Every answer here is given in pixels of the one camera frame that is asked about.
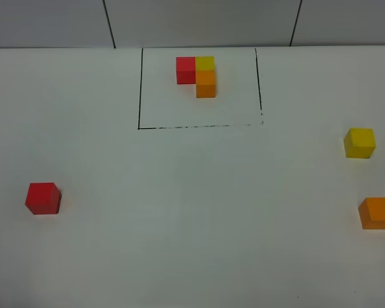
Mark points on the orange template block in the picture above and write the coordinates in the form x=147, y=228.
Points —
x=206, y=84

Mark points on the red template block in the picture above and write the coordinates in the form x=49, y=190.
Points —
x=185, y=70

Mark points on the yellow template block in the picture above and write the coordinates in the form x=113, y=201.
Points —
x=205, y=63

